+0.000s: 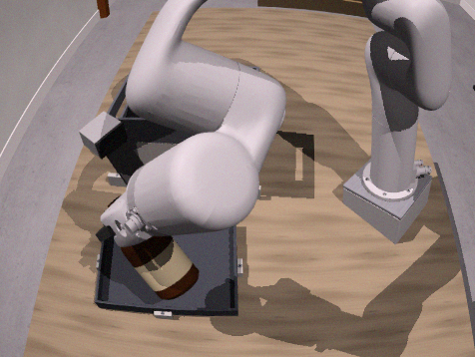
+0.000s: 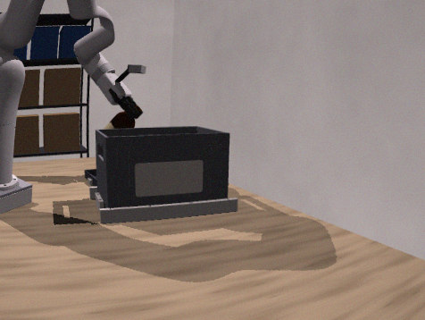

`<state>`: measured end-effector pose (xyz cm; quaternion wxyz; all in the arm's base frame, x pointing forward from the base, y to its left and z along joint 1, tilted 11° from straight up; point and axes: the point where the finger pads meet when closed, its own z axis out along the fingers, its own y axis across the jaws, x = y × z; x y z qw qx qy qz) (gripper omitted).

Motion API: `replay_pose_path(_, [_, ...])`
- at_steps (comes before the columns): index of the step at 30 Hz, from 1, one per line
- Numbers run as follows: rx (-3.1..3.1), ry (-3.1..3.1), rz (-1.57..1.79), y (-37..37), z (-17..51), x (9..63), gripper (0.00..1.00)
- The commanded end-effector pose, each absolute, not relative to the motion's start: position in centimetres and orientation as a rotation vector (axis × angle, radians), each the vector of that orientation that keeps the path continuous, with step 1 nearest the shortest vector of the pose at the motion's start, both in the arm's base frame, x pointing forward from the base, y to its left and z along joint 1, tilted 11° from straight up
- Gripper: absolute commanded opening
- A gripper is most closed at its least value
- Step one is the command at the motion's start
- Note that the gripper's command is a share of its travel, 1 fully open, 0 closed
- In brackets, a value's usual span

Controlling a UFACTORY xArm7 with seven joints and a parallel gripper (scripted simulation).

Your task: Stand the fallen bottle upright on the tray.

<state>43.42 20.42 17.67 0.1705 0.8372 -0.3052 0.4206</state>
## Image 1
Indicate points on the dark grey divided crate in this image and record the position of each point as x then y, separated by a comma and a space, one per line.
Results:
148, 139

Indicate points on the brown bottle with tan label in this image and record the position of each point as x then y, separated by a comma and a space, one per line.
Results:
163, 265

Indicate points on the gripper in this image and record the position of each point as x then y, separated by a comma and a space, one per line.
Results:
115, 217

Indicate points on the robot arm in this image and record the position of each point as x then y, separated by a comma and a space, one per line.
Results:
209, 182

